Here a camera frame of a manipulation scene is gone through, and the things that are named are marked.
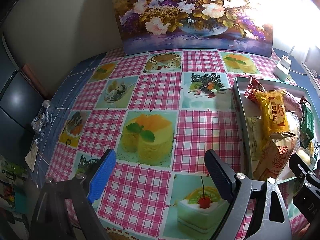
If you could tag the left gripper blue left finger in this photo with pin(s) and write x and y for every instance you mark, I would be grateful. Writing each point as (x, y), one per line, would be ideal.
(87, 187)

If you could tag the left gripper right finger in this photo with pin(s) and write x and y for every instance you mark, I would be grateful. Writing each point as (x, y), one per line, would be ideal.
(233, 187)

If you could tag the orange bread roll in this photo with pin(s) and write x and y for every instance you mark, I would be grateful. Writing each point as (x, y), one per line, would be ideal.
(275, 154)

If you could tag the green snack packet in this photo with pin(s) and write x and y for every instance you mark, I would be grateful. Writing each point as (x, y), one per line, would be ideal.
(307, 127)

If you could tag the yellow cake packet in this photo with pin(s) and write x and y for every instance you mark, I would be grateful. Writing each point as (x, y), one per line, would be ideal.
(273, 115)

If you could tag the round rice cracker packet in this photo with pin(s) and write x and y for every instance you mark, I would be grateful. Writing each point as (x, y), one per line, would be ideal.
(293, 122)

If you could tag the red snack bag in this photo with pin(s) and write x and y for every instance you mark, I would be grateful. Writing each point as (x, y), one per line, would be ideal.
(253, 84)

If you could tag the round pale yellow bun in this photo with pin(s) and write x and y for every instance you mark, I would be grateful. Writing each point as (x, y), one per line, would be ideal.
(305, 155)

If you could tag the pink snack packet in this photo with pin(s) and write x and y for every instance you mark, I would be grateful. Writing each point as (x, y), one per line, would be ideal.
(291, 104)

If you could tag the pink checkered food tablecloth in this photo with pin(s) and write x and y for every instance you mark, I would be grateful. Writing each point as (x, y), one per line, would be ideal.
(145, 198)

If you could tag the white power adapter cube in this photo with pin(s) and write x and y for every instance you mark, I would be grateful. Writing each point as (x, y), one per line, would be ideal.
(281, 71)

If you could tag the floral painting canvas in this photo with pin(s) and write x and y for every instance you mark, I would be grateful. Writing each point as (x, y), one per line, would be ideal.
(151, 25)

